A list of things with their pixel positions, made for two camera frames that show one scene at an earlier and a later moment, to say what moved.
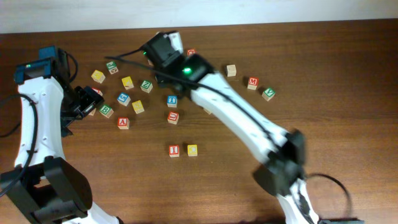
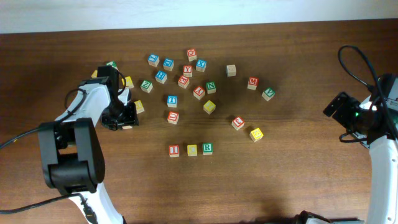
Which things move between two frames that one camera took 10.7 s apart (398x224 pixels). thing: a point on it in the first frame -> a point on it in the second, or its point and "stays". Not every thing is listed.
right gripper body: x=159 y=66 -> x=346 y=112
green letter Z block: x=146 y=86 stays
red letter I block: x=174 y=150 stays
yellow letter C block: x=192 y=150 stays
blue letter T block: x=172 y=101 stays
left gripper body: x=81 y=102 -> x=117 y=115
